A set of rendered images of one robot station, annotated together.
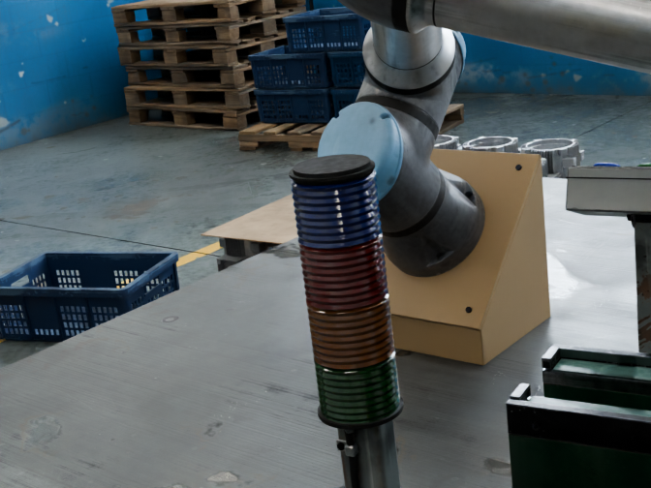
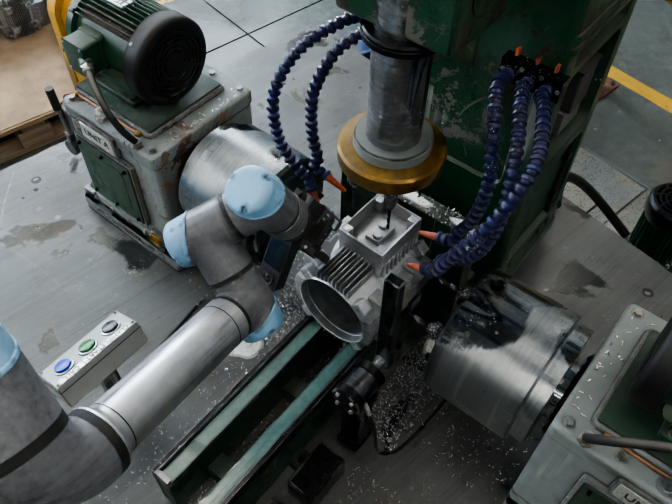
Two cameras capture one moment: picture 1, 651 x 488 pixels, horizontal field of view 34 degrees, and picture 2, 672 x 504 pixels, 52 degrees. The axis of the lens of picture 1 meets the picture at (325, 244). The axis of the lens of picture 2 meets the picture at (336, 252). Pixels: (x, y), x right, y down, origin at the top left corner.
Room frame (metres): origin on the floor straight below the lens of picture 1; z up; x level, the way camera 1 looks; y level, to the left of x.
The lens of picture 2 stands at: (0.68, 0.18, 2.10)
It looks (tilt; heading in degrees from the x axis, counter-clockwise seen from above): 52 degrees down; 276
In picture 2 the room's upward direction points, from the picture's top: 1 degrees clockwise
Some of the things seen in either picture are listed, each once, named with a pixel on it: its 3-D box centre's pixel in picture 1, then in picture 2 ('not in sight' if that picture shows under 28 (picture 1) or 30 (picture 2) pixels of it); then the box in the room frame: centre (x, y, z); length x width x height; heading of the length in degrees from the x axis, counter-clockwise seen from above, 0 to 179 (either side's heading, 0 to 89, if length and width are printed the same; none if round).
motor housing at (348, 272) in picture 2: not in sight; (363, 278); (0.70, -0.62, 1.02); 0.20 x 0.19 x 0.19; 57
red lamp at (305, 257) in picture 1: (343, 266); not in sight; (0.73, -0.01, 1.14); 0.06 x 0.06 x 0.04
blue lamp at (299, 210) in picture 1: (336, 205); not in sight; (0.73, -0.01, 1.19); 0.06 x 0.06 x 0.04
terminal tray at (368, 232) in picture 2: not in sight; (379, 235); (0.68, -0.65, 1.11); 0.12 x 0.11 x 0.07; 57
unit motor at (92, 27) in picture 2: not in sight; (124, 91); (1.25, -0.94, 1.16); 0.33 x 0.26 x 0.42; 148
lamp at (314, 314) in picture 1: (351, 324); not in sight; (0.73, -0.01, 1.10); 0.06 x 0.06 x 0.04
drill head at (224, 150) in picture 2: not in sight; (235, 182); (1.00, -0.81, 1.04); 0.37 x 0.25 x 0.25; 148
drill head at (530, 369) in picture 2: not in sight; (519, 362); (0.41, -0.45, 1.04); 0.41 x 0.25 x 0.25; 148
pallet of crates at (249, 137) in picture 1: (345, 75); not in sight; (6.71, -0.25, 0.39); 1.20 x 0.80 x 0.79; 56
